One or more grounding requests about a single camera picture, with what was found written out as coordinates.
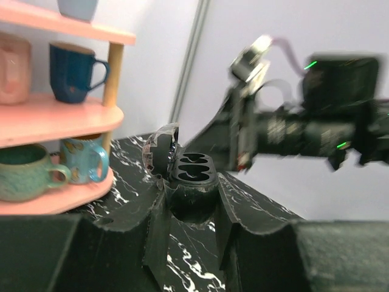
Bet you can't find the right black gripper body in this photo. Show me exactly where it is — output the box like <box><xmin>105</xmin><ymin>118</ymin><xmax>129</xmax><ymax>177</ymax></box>
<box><xmin>229</xmin><ymin>89</ymin><xmax>306</xmax><ymax>172</ymax></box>

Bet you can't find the green ceramic mug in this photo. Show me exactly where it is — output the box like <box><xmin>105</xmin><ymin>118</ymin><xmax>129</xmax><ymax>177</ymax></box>
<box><xmin>1</xmin><ymin>144</ymin><xmax>71</xmax><ymax>202</ymax></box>

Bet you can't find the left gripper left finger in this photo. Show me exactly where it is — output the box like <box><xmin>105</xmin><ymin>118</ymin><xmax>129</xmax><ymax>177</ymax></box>
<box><xmin>1</xmin><ymin>185</ymin><xmax>169</xmax><ymax>291</ymax></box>

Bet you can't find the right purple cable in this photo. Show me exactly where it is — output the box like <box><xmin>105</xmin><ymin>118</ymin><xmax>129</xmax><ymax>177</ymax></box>
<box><xmin>270</xmin><ymin>36</ymin><xmax>308</xmax><ymax>75</ymax></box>

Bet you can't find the dark blue mug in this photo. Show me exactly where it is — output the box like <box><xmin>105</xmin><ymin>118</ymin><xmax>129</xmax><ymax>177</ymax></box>
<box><xmin>49</xmin><ymin>42</ymin><xmax>110</xmax><ymax>104</ymax></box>

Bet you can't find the pink mug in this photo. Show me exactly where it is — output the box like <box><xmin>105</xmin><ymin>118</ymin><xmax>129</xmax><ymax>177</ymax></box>
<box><xmin>1</xmin><ymin>32</ymin><xmax>32</xmax><ymax>105</ymax></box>

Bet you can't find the light blue ceramic mug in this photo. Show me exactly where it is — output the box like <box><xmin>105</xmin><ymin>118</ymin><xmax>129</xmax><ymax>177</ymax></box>
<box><xmin>60</xmin><ymin>134</ymin><xmax>109</xmax><ymax>184</ymax></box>

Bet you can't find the pink three-tier wooden shelf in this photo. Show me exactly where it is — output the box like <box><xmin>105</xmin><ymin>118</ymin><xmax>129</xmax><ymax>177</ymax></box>
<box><xmin>1</xmin><ymin>1</ymin><xmax>136</xmax><ymax>215</ymax></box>

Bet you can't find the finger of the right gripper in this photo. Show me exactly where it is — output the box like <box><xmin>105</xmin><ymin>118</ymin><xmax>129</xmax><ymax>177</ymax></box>
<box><xmin>185</xmin><ymin>97</ymin><xmax>234</xmax><ymax>170</ymax></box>

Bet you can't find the right light blue tumbler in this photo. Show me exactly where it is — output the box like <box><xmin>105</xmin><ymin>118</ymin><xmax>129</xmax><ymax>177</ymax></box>
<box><xmin>57</xmin><ymin>0</ymin><xmax>98</xmax><ymax>23</ymax></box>

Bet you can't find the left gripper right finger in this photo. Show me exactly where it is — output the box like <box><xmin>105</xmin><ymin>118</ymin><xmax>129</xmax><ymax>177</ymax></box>
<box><xmin>214</xmin><ymin>175</ymin><xmax>388</xmax><ymax>291</ymax></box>

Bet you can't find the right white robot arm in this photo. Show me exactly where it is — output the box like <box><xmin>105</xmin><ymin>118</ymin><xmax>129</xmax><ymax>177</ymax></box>
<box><xmin>186</xmin><ymin>54</ymin><xmax>388</xmax><ymax>172</ymax></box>

